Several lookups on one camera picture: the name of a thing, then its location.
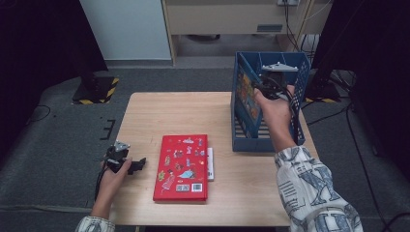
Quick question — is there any right hand-held gripper cable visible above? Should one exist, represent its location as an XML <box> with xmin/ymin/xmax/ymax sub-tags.
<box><xmin>269</xmin><ymin>76</ymin><xmax>301</xmax><ymax>145</ymax></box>

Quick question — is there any left hand-held gripper cable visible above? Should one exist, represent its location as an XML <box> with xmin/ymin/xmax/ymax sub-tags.
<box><xmin>94</xmin><ymin>162</ymin><xmax>109</xmax><ymax>201</ymax></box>

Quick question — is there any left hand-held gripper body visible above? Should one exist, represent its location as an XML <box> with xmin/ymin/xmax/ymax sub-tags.
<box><xmin>104</xmin><ymin>140</ymin><xmax>132</xmax><ymax>174</ymax></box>

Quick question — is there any grey label on desk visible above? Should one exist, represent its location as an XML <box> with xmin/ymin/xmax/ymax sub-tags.
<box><xmin>256</xmin><ymin>23</ymin><xmax>283</xmax><ymax>33</ymax></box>

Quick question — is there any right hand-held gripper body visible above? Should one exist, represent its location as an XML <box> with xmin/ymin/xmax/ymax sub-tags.
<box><xmin>261</xmin><ymin>61</ymin><xmax>300</xmax><ymax>101</ymax></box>

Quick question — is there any dark blue picture book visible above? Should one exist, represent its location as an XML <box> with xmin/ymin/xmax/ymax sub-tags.
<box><xmin>235</xmin><ymin>62</ymin><xmax>264</xmax><ymax>138</ymax></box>

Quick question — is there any beige desk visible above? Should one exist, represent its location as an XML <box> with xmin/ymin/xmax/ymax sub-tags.
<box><xmin>161</xmin><ymin>0</ymin><xmax>333</xmax><ymax>67</ymax></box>

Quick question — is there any black curtain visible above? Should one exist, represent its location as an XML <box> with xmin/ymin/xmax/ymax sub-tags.
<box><xmin>0</xmin><ymin>0</ymin><xmax>109</xmax><ymax>163</ymax></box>
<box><xmin>310</xmin><ymin>0</ymin><xmax>410</xmax><ymax>182</ymax></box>

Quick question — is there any black stand with striped base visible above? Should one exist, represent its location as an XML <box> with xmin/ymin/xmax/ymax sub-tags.
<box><xmin>304</xmin><ymin>69</ymin><xmax>342</xmax><ymax>104</ymax></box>
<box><xmin>71</xmin><ymin>57</ymin><xmax>120</xmax><ymax>105</ymax></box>

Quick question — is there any person's right hand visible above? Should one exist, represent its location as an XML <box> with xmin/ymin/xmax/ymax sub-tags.
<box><xmin>253</xmin><ymin>84</ymin><xmax>296</xmax><ymax>131</ymax></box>

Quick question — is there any blue plastic file rack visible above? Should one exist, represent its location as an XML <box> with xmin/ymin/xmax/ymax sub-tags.
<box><xmin>230</xmin><ymin>51</ymin><xmax>311</xmax><ymax>154</ymax></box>

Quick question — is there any white book with green leaf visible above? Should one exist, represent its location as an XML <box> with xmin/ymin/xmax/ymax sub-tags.
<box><xmin>207</xmin><ymin>147</ymin><xmax>215</xmax><ymax>182</ymax></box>

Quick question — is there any white panel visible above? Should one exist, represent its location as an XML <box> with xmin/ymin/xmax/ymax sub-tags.
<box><xmin>79</xmin><ymin>0</ymin><xmax>172</xmax><ymax>61</ymax></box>

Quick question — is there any yellow hanging cable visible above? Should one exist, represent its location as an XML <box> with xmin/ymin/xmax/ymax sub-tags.
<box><xmin>294</xmin><ymin>0</ymin><xmax>316</xmax><ymax>49</ymax></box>

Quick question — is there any black floor cable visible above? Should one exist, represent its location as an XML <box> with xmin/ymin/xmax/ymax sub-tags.
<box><xmin>28</xmin><ymin>104</ymin><xmax>52</xmax><ymax>124</ymax></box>
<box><xmin>345</xmin><ymin>104</ymin><xmax>390</xmax><ymax>232</ymax></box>
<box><xmin>382</xmin><ymin>211</ymin><xmax>410</xmax><ymax>232</ymax></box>
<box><xmin>306</xmin><ymin>105</ymin><xmax>351</xmax><ymax>127</ymax></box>

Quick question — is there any white hanging cable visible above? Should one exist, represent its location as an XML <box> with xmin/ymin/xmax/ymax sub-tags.
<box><xmin>307</xmin><ymin>0</ymin><xmax>333</xmax><ymax>20</ymax></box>

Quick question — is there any black hanging cable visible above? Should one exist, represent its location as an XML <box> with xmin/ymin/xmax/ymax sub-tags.
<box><xmin>282</xmin><ymin>0</ymin><xmax>303</xmax><ymax>52</ymax></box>

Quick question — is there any tangle of black cables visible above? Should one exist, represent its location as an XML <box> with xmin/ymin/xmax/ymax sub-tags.
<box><xmin>330</xmin><ymin>69</ymin><xmax>357</xmax><ymax>96</ymax></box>

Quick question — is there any person's left hand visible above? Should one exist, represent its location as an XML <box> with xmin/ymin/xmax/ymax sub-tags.
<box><xmin>91</xmin><ymin>159</ymin><xmax>132</xmax><ymax>211</ymax></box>

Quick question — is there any hand-held gripper cable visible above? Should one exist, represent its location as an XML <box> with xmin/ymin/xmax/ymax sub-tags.
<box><xmin>269</xmin><ymin>76</ymin><xmax>301</xmax><ymax>145</ymax></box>
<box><xmin>94</xmin><ymin>162</ymin><xmax>109</xmax><ymax>201</ymax></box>

